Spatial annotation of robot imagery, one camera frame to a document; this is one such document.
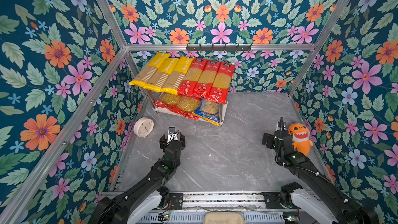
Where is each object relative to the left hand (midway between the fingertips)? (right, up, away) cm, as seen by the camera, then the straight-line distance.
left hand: (174, 130), depth 82 cm
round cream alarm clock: (-21, +1, +10) cm, 23 cm away
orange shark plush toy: (+71, -2, +6) cm, 72 cm away
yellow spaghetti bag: (-14, +30, -3) cm, 33 cm away
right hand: (+53, -3, +2) cm, 53 cm away
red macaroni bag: (-9, +17, +20) cm, 27 cm away
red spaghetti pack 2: (+5, +21, -10) cm, 24 cm away
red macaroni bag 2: (+5, +14, +17) cm, 22 cm away
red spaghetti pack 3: (+24, +21, -11) cm, 33 cm away
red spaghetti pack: (+10, +29, -5) cm, 31 cm away
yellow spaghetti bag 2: (-6, +28, -4) cm, 29 cm away
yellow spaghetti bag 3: (+2, +28, -5) cm, 28 cm away
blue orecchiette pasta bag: (+18, +10, +12) cm, 24 cm away
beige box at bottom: (+26, -36, -15) cm, 46 cm away
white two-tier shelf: (+28, +13, +22) cm, 38 cm away
